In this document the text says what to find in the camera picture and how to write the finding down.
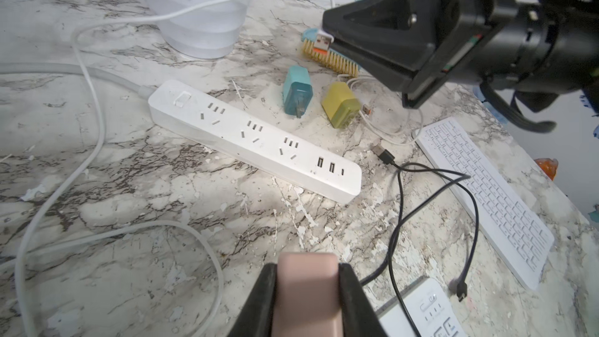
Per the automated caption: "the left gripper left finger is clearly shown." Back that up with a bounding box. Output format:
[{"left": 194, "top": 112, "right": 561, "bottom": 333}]
[{"left": 228, "top": 263, "right": 277, "bottom": 337}]

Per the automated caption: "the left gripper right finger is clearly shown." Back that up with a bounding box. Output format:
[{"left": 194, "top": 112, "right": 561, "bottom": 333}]
[{"left": 338, "top": 264, "right": 387, "bottom": 337}]

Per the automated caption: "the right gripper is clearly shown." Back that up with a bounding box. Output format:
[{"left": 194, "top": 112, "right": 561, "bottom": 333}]
[{"left": 322, "top": 0, "right": 598, "bottom": 109}]

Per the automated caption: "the pink USB charger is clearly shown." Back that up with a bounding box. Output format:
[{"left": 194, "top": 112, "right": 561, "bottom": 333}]
[{"left": 271, "top": 253, "right": 344, "bottom": 336}]

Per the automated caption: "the white keyboard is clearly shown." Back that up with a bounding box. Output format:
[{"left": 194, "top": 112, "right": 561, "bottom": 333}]
[
  {"left": 413, "top": 117, "right": 555, "bottom": 290},
  {"left": 377, "top": 277, "right": 467, "bottom": 337}
]

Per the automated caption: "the white usb cable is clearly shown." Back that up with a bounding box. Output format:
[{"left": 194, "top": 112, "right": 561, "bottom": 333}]
[
  {"left": 13, "top": 0, "right": 337, "bottom": 337},
  {"left": 336, "top": 74, "right": 424, "bottom": 146}
]

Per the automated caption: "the yellow USB charger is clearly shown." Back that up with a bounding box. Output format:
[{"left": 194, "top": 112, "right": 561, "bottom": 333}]
[{"left": 321, "top": 81, "right": 361, "bottom": 129}]

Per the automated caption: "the black charging cable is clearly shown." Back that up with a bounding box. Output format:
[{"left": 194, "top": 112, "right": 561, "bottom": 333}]
[{"left": 359, "top": 144, "right": 480, "bottom": 337}]

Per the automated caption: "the teal USB charger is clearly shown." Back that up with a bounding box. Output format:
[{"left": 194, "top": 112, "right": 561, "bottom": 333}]
[{"left": 282, "top": 66, "right": 313, "bottom": 119}]

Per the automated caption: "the white power strip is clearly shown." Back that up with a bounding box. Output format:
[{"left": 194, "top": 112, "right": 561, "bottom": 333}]
[{"left": 148, "top": 80, "right": 362, "bottom": 204}]

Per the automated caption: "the potted artificial plant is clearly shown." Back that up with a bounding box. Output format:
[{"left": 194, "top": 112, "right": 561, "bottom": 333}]
[{"left": 130, "top": 0, "right": 260, "bottom": 60}]

